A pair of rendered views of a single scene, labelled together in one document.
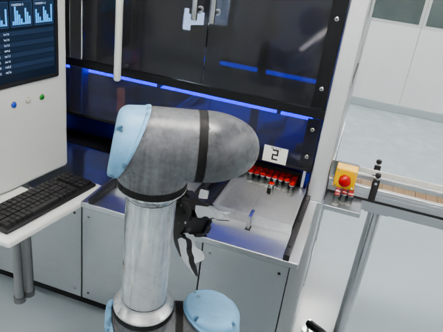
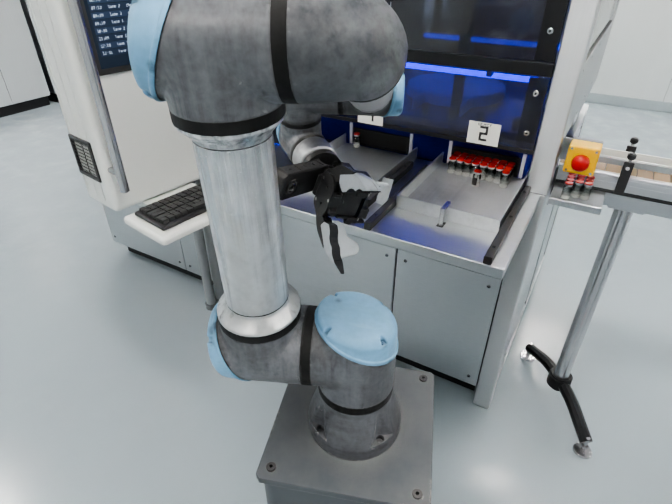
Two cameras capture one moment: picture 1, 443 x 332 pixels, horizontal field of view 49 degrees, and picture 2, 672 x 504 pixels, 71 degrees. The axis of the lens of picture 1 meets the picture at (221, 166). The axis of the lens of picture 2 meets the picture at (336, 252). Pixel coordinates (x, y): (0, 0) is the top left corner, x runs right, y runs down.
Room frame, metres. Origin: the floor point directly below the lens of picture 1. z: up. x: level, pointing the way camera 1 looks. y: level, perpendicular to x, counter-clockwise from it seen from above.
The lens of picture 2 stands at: (0.27, -0.13, 1.45)
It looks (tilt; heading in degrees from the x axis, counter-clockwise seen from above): 33 degrees down; 15
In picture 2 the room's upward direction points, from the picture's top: straight up
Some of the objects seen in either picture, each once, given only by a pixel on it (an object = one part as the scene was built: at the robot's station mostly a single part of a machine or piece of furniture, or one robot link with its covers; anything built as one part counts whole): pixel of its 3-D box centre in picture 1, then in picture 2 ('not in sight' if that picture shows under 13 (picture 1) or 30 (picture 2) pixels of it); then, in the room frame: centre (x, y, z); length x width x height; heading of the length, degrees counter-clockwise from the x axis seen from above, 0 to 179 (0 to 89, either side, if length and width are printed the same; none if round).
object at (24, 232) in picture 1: (32, 201); (200, 198); (1.41, 0.62, 0.79); 0.45 x 0.28 x 0.03; 156
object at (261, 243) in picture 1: (209, 199); (397, 192); (1.45, 0.02, 0.87); 0.70 x 0.48 x 0.02; 75
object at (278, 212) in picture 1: (263, 196); (466, 187); (1.48, -0.16, 0.90); 0.34 x 0.26 x 0.04; 165
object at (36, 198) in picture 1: (40, 198); (207, 194); (1.40, 0.59, 0.82); 0.40 x 0.14 x 0.02; 156
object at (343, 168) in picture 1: (345, 175); (582, 156); (1.53, -0.43, 0.99); 0.08 x 0.07 x 0.07; 165
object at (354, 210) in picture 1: (343, 202); (577, 195); (1.57, -0.45, 0.87); 0.14 x 0.13 x 0.02; 165
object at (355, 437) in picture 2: not in sight; (354, 399); (0.76, -0.02, 0.84); 0.15 x 0.15 x 0.10
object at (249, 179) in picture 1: (270, 181); (478, 170); (1.58, -0.19, 0.91); 0.18 x 0.02 x 0.05; 75
